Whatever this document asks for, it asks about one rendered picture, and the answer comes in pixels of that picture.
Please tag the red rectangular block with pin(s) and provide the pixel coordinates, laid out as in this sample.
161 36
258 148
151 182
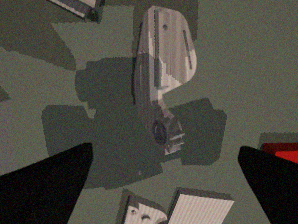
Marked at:
288 151

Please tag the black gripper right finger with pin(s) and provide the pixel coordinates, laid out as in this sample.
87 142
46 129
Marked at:
275 183

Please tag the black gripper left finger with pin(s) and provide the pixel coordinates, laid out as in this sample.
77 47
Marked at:
45 192

